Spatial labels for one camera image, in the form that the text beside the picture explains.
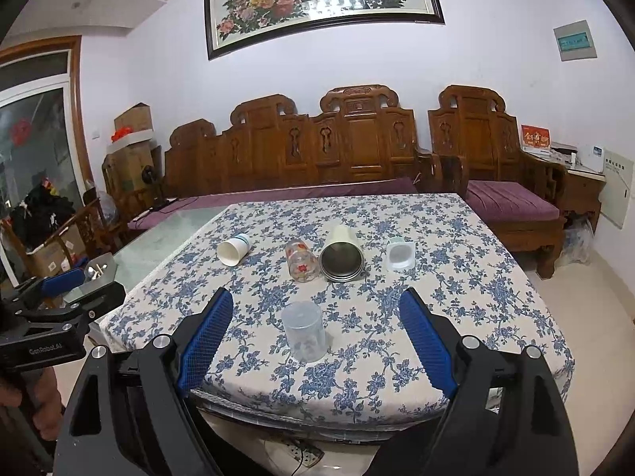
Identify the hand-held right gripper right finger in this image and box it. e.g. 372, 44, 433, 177
398, 286, 581, 476

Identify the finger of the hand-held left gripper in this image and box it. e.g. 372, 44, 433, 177
63, 281, 126, 334
20, 268, 87, 308

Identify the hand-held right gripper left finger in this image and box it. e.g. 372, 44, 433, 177
52, 288, 234, 476

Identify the small square clear cup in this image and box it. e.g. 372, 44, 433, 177
386, 236, 417, 273

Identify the white paper cup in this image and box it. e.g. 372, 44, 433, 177
217, 232, 252, 267

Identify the clear plastic cup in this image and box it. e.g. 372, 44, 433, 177
281, 300, 327, 363

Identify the cream metal cup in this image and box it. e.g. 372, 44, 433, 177
318, 224, 367, 284

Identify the person's left hand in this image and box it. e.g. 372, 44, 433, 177
0, 369, 66, 440

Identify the open cardboard box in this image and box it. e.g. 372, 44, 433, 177
24, 225, 89, 279

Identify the pile of dark clothes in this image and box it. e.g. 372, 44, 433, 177
9, 185, 76, 252

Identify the wooden chair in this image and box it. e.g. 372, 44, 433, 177
81, 189, 131, 255

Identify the blue floral tablecloth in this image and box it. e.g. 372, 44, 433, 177
99, 192, 576, 430

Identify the wooden framed glass door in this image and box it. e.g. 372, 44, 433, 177
0, 35, 94, 283

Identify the red flower print glass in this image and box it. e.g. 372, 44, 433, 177
285, 240, 319, 284

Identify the black fan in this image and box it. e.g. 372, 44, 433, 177
140, 165, 165, 210

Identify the large cardboard box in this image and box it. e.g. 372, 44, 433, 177
106, 139, 165, 195

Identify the white power strip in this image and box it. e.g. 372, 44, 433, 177
287, 443, 326, 469

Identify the square purple seat cushion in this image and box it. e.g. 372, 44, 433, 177
465, 179, 562, 224

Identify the long purple sofa cushion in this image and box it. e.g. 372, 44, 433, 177
127, 177, 420, 232

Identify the small cardboard box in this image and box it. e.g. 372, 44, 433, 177
114, 102, 154, 135

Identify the clear plastic bag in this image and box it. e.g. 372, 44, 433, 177
562, 215, 595, 267

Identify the carved wooden armchair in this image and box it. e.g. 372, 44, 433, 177
427, 84, 569, 279

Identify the wooden side table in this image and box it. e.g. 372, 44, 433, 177
560, 165, 607, 240

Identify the carved wooden sofa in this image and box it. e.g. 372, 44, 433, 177
161, 84, 443, 200

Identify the red gift box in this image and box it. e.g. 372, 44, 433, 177
519, 124, 553, 156

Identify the white box device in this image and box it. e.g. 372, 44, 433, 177
577, 144, 607, 176

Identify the framed flower painting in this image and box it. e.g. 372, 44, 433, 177
203, 0, 445, 62

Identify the white wall panel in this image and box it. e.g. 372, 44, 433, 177
599, 151, 635, 231

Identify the grey wall electrical box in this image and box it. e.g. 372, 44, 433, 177
552, 20, 597, 63

